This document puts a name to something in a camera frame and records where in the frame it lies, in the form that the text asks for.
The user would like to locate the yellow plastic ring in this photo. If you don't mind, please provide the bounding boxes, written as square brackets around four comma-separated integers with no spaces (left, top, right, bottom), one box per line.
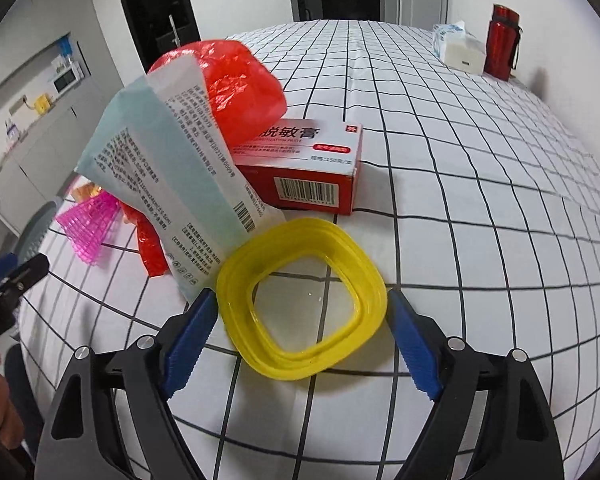
[216,217,388,382]

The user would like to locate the grey perforated basket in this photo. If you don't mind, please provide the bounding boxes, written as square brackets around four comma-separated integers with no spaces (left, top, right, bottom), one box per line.
[16,197,65,273]

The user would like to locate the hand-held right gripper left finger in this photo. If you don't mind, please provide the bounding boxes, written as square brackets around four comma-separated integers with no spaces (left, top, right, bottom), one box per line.
[34,287,220,480]

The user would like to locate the orange foil wrapper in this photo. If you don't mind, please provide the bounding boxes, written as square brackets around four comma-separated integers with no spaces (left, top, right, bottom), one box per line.
[71,183,103,202]

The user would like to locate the person's left hand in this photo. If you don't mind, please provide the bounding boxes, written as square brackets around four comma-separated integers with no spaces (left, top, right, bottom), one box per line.
[0,345,27,451]

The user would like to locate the grey wall cabinets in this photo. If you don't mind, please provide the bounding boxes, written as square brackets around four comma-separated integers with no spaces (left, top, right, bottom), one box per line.
[0,0,106,103]

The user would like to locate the red plastic wrapper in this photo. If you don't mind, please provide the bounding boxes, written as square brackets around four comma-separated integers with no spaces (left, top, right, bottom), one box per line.
[120,202,173,278]

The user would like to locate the grey base cabinets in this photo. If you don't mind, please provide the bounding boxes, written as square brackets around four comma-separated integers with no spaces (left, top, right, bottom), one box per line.
[0,80,123,238]

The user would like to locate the red water bottle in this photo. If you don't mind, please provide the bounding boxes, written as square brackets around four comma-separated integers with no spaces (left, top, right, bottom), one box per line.
[483,3,522,81]

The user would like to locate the pink plastic mesh tray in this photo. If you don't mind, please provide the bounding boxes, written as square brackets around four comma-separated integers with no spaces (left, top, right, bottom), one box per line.
[55,194,122,266]

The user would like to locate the white checked cloth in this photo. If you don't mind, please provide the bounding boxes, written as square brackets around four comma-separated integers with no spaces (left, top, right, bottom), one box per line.
[17,19,600,480]

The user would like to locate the red plastic bag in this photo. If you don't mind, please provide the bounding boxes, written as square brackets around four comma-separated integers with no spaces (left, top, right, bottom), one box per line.
[146,38,288,148]

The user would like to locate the white microwave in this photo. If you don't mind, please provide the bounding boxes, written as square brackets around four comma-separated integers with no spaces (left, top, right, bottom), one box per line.
[50,64,85,94]

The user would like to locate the white tissue pack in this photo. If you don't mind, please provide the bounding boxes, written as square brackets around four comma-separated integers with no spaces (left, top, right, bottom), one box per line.
[432,20,487,73]

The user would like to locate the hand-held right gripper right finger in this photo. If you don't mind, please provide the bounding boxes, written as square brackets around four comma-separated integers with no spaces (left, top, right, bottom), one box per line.
[387,289,566,480]

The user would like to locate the red toothpaste box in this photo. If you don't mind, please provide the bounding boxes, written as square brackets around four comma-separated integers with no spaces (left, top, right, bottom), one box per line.
[228,116,365,217]

